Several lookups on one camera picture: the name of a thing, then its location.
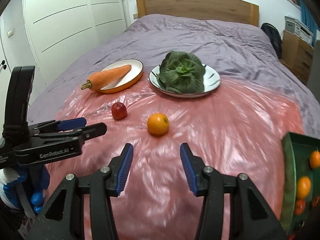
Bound left blue gloved hand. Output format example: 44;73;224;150
1;166;50;218

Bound orange carrot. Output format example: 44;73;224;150
81;64;132;91

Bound white patterned plate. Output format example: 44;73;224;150
149;64;221;99

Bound green leafy cabbage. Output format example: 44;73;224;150
156;51;205;94

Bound green rectangular tray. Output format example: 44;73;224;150
280;132;319;239

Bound wooden headboard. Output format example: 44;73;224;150
136;0;259;27

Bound orange rimmed white plate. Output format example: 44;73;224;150
99;59;143;94

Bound white storage boxes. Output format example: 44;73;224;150
285;16;313;45

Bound black backpack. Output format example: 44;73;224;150
261;23;283;58

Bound white wardrobe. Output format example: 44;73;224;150
0;0;127;111

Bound mandarin orange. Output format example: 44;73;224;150
309;151;320;170

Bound small back red apple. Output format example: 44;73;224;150
111;102;127;120

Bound pink plastic sheet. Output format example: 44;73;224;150
47;79;303;239

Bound wooden nightstand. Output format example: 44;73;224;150
279;30;313;85

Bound right blue curtain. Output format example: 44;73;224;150
299;0;319;45

